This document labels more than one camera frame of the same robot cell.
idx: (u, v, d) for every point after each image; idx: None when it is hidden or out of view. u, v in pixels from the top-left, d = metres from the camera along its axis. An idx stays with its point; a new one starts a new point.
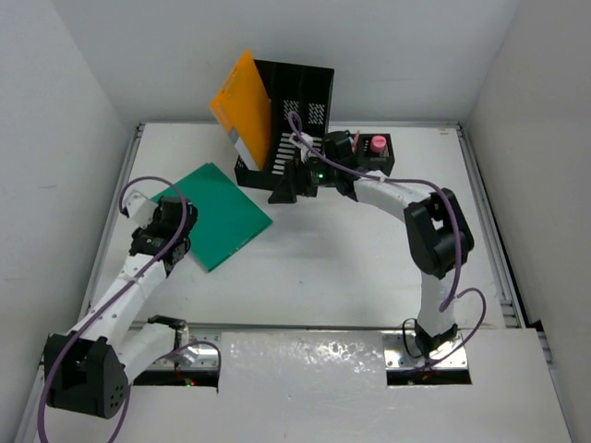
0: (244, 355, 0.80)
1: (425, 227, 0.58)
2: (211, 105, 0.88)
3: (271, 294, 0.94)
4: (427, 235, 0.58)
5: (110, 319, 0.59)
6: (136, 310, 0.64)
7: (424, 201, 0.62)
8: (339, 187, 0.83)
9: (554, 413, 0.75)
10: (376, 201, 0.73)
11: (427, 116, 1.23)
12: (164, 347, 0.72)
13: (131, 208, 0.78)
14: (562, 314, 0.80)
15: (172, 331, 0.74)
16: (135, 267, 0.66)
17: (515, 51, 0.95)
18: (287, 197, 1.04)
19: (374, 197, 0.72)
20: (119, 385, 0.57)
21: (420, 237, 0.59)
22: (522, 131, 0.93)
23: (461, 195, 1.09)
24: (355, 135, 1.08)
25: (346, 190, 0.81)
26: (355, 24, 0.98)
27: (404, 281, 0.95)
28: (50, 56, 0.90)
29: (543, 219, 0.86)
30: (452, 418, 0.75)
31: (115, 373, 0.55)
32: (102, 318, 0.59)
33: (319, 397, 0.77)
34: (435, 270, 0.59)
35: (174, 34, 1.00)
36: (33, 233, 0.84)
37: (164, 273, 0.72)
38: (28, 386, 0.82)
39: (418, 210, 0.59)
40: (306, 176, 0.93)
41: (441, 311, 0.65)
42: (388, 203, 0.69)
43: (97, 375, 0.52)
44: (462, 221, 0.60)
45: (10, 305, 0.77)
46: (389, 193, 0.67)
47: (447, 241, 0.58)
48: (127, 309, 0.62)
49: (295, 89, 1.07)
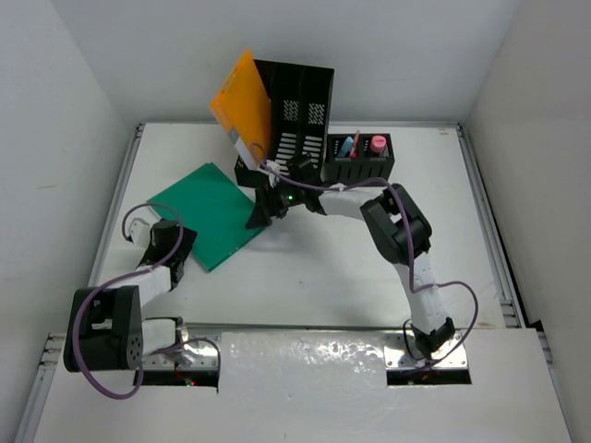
0: (244, 355, 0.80)
1: (379, 221, 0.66)
2: (211, 105, 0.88)
3: (271, 294, 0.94)
4: (384, 227, 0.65)
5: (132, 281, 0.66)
6: (149, 296, 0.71)
7: (379, 197, 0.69)
8: (308, 206, 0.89)
9: (554, 413, 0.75)
10: (341, 209, 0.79)
11: (427, 116, 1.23)
12: (166, 341, 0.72)
13: (135, 234, 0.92)
14: (562, 315, 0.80)
15: (172, 323, 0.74)
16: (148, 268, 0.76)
17: (515, 51, 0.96)
18: (263, 223, 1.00)
19: (339, 207, 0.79)
20: (136, 340, 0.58)
21: (377, 229, 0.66)
22: (521, 131, 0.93)
23: (461, 195, 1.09)
24: (355, 135, 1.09)
25: (315, 207, 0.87)
26: (355, 24, 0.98)
27: (389, 276, 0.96)
28: (50, 56, 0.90)
29: (543, 219, 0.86)
30: (452, 417, 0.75)
31: (137, 320, 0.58)
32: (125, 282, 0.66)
33: (319, 397, 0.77)
34: (400, 257, 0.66)
35: (174, 33, 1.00)
36: (33, 233, 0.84)
37: (169, 285, 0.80)
38: (27, 387, 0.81)
39: (371, 208, 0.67)
40: (277, 198, 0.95)
41: (415, 292, 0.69)
42: (351, 209, 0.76)
43: (125, 312, 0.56)
44: (414, 208, 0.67)
45: (9, 305, 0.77)
46: (346, 198, 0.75)
47: (402, 234, 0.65)
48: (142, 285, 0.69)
49: (295, 89, 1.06)
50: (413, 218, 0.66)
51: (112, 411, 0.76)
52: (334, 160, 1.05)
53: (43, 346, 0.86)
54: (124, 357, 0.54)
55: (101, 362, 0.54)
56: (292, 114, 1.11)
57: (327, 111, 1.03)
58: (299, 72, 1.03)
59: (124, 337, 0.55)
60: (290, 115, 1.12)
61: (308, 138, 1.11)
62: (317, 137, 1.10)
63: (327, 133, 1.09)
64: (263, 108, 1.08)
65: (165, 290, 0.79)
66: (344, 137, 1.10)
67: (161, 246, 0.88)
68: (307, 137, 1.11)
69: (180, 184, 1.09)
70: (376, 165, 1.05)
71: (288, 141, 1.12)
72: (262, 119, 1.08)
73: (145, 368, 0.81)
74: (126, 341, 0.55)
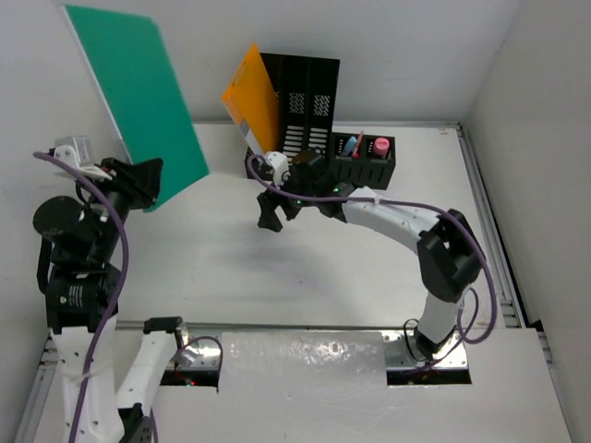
0: (245, 355, 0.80)
1: (443, 257, 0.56)
2: (223, 99, 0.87)
3: (271, 293, 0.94)
4: (448, 266, 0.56)
5: (93, 429, 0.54)
6: (111, 389, 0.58)
7: (433, 228, 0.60)
8: (323, 210, 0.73)
9: (553, 415, 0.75)
10: (367, 223, 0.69)
11: (427, 117, 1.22)
12: (168, 353, 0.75)
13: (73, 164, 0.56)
14: (563, 315, 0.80)
15: (172, 336, 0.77)
16: (78, 353, 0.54)
17: (515, 53, 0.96)
18: (277, 225, 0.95)
19: (369, 221, 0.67)
20: (143, 425, 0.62)
21: (437, 269, 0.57)
22: (522, 130, 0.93)
23: (461, 195, 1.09)
24: (357, 136, 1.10)
25: (331, 211, 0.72)
26: (355, 24, 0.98)
27: (383, 275, 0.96)
28: (49, 55, 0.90)
29: (544, 217, 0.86)
30: (451, 417, 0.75)
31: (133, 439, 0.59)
32: (84, 430, 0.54)
33: (319, 398, 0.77)
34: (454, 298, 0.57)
35: (174, 34, 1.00)
36: (31, 233, 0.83)
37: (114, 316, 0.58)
38: (28, 388, 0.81)
39: (434, 243, 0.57)
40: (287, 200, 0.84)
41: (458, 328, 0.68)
42: (388, 228, 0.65)
43: None
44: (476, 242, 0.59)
45: (10, 305, 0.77)
46: (393, 220, 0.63)
47: (465, 269, 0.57)
48: (101, 398, 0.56)
49: (300, 82, 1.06)
50: (462, 251, 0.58)
51: None
52: (335, 159, 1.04)
53: (43, 346, 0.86)
54: None
55: None
56: (298, 107, 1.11)
57: (331, 100, 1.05)
58: (305, 65, 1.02)
59: None
60: (295, 109, 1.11)
61: (314, 130, 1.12)
62: (323, 128, 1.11)
63: (331, 123, 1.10)
64: (271, 101, 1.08)
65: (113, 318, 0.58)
66: (348, 137, 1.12)
67: (68, 255, 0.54)
68: (312, 129, 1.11)
69: (115, 38, 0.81)
70: (376, 167, 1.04)
71: (295, 134, 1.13)
72: (272, 113, 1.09)
73: None
74: None
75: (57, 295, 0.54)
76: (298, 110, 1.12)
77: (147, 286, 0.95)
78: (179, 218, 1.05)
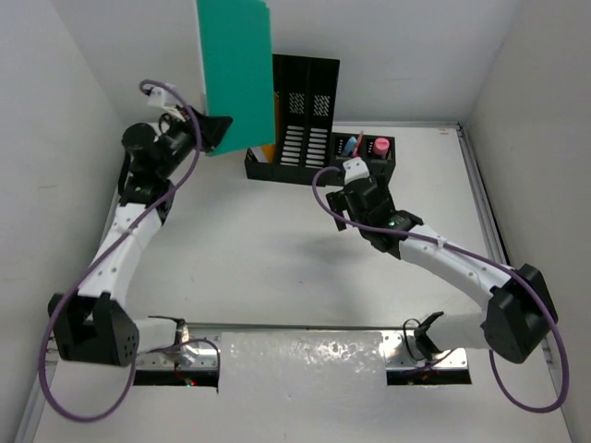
0: (244, 355, 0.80)
1: (516, 320, 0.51)
2: None
3: (271, 294, 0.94)
4: (520, 329, 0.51)
5: (110, 272, 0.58)
6: (132, 268, 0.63)
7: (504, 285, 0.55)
8: (377, 245, 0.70)
9: (552, 415, 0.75)
10: (427, 265, 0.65)
11: (427, 116, 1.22)
12: (165, 337, 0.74)
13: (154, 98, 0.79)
14: (562, 316, 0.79)
15: (173, 323, 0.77)
16: (128, 219, 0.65)
17: (514, 53, 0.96)
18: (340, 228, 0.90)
19: (428, 264, 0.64)
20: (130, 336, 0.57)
21: (509, 329, 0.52)
22: (522, 130, 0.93)
23: (462, 195, 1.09)
24: (357, 136, 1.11)
25: (386, 246, 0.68)
26: (355, 24, 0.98)
27: (384, 274, 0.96)
28: (49, 55, 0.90)
29: (544, 217, 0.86)
30: (450, 417, 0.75)
31: (126, 326, 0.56)
32: (101, 270, 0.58)
33: (319, 397, 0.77)
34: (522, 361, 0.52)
35: (174, 34, 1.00)
36: (32, 233, 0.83)
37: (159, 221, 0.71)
38: (28, 387, 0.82)
39: (508, 303, 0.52)
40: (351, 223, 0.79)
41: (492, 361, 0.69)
42: (450, 274, 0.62)
43: (105, 328, 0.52)
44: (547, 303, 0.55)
45: (10, 306, 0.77)
46: (462, 269, 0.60)
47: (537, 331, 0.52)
48: (126, 259, 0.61)
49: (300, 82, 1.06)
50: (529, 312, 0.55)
51: (113, 410, 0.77)
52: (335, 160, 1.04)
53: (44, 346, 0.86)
54: (115, 355, 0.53)
55: (98, 360, 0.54)
56: (297, 108, 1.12)
57: (332, 101, 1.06)
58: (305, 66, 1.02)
59: (114, 348, 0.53)
60: (295, 109, 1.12)
61: (313, 130, 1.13)
62: (322, 128, 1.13)
63: (331, 123, 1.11)
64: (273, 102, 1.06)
65: (156, 227, 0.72)
66: (348, 137, 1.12)
67: (141, 169, 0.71)
68: (313, 129, 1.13)
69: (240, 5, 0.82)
70: (376, 167, 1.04)
71: (295, 134, 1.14)
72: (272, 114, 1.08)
73: (145, 367, 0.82)
74: (117, 351, 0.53)
75: (134, 189, 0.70)
76: (298, 111, 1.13)
77: (147, 287, 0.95)
78: (179, 219, 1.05)
